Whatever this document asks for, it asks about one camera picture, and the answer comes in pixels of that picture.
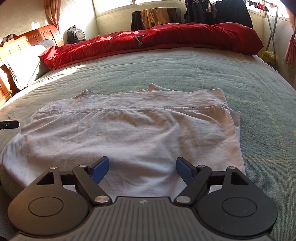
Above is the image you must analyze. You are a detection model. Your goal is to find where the wooden headboard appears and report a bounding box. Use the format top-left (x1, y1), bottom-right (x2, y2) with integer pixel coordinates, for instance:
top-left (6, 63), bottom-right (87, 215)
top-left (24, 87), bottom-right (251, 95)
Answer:
top-left (0, 24), bottom-right (64, 103)

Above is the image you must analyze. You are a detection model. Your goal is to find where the grey backpack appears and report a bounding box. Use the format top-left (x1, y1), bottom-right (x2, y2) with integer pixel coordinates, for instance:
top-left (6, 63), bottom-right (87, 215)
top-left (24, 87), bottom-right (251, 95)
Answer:
top-left (66, 25), bottom-right (86, 44)

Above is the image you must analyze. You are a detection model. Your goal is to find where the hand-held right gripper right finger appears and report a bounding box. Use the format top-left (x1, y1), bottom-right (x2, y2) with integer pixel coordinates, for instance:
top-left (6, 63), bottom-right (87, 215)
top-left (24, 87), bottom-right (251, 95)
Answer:
top-left (174, 157), bottom-right (248, 205)

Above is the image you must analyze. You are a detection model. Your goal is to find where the dark jacket with round badge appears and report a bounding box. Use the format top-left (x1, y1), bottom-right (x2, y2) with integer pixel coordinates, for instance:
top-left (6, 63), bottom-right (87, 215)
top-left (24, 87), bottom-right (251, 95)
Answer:
top-left (184, 0), bottom-right (208, 24)

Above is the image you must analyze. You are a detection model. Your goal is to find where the white pillow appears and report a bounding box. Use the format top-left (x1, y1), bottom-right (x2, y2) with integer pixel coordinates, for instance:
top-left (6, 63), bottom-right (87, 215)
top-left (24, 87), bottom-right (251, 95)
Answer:
top-left (5, 39), bottom-right (55, 90)

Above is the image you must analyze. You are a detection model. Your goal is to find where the black hanging jacket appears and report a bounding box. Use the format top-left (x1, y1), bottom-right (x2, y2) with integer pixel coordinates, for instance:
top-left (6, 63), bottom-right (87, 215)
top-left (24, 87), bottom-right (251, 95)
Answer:
top-left (215, 0), bottom-right (253, 28)

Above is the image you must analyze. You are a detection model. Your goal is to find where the red quilt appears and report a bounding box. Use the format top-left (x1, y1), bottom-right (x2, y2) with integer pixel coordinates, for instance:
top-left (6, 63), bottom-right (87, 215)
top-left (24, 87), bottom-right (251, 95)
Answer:
top-left (39, 22), bottom-right (264, 70)

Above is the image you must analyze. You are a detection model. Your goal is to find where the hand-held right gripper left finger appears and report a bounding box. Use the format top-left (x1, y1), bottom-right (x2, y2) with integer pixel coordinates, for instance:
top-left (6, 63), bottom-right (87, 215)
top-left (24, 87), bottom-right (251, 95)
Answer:
top-left (38, 157), bottom-right (111, 205)

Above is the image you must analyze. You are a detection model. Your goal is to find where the orange draped garment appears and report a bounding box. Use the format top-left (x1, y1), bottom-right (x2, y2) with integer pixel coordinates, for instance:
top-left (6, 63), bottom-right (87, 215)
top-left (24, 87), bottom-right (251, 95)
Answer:
top-left (141, 8), bottom-right (170, 29)

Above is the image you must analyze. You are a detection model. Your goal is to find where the yellow bag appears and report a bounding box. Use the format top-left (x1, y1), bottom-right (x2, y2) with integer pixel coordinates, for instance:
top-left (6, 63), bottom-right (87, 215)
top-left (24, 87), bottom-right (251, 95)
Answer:
top-left (261, 50), bottom-right (275, 65)

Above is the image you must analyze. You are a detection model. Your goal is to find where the green plaid blanket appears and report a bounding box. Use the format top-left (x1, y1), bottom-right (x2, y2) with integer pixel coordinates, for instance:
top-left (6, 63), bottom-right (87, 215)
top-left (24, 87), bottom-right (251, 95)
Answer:
top-left (0, 47), bottom-right (296, 232)

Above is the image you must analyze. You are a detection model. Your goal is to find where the orange curtain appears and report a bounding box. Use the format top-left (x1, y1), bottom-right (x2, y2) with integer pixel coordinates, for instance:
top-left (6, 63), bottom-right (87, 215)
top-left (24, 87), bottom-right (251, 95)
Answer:
top-left (44, 0), bottom-right (62, 29)

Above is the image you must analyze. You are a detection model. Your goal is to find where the metal crank handle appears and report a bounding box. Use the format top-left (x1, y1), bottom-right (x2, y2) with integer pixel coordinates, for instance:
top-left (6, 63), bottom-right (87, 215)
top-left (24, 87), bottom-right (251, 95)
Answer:
top-left (135, 35), bottom-right (147, 47)

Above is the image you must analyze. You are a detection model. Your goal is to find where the white printed t-shirt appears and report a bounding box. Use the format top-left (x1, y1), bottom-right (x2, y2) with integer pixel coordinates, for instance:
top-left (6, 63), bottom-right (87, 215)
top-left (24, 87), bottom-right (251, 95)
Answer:
top-left (0, 83), bottom-right (245, 200)

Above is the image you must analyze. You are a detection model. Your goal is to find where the black draped garment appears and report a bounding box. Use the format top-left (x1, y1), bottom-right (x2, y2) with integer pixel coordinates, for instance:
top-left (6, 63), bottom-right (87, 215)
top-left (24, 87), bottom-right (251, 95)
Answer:
top-left (131, 10), bottom-right (142, 30)

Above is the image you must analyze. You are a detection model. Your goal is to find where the metal clothes rack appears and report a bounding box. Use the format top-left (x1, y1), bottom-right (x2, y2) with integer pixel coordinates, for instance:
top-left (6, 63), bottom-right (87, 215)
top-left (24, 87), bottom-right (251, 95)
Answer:
top-left (245, 0), bottom-right (292, 56)

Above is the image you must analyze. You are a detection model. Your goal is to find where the pink curtain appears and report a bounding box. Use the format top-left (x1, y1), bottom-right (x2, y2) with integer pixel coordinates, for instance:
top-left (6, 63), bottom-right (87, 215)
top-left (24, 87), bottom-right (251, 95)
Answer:
top-left (283, 32), bottom-right (296, 69)

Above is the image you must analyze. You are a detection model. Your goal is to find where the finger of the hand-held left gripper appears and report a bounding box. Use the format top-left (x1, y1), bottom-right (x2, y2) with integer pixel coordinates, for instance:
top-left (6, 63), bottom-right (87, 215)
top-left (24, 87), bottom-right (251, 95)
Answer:
top-left (0, 120), bottom-right (19, 130)

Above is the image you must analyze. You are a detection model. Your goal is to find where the row of hanging socks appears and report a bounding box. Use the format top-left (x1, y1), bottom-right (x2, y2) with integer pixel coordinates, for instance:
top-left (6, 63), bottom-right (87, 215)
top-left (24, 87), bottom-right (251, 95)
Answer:
top-left (246, 1), bottom-right (270, 12)

